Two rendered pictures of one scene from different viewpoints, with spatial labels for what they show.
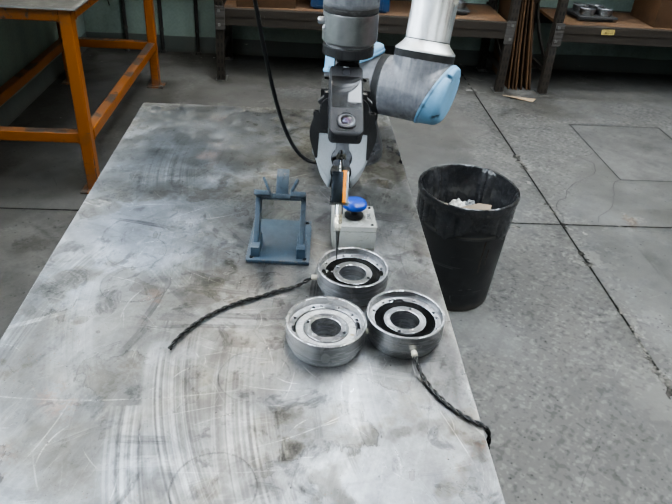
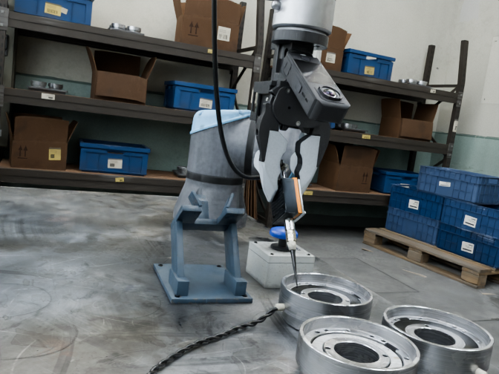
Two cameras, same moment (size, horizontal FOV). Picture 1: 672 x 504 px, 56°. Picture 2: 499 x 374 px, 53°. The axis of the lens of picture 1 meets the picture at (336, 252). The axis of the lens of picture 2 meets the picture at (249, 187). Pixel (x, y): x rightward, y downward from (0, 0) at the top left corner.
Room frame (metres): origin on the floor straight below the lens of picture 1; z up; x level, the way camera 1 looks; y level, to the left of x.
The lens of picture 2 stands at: (0.28, 0.25, 1.02)
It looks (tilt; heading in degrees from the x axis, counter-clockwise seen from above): 8 degrees down; 341
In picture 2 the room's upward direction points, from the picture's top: 7 degrees clockwise
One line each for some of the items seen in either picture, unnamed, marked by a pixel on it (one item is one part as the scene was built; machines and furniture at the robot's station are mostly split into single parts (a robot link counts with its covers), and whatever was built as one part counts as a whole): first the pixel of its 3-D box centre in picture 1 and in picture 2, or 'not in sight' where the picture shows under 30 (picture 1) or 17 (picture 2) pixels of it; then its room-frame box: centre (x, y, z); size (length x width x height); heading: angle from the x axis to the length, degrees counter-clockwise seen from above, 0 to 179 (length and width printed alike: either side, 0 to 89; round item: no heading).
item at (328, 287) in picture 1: (352, 277); (324, 304); (0.77, -0.03, 0.82); 0.10 x 0.10 x 0.04
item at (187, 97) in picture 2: not in sight; (198, 99); (4.44, -0.62, 1.11); 0.52 x 0.38 x 0.22; 95
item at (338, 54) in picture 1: (345, 85); (291, 83); (0.89, 0.00, 1.07); 0.09 x 0.08 x 0.12; 2
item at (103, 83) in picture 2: not in sight; (118, 76); (4.38, 0.04, 1.19); 0.52 x 0.42 x 0.38; 95
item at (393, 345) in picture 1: (404, 324); (433, 344); (0.67, -0.10, 0.82); 0.10 x 0.10 x 0.04
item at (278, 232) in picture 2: (354, 213); (281, 245); (0.91, -0.03, 0.85); 0.04 x 0.04 x 0.05
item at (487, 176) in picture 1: (458, 239); not in sight; (1.90, -0.42, 0.21); 0.34 x 0.34 x 0.43
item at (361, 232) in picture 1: (352, 224); (278, 261); (0.92, -0.03, 0.82); 0.08 x 0.07 x 0.05; 5
